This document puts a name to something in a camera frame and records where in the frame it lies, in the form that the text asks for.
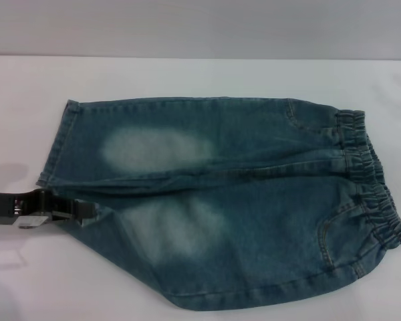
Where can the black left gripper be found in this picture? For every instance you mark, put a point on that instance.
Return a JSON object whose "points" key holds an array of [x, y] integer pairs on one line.
{"points": [[3, 209]]}

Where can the blue denim shorts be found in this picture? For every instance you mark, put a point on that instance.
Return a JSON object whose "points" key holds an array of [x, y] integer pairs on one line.
{"points": [[237, 217]]}

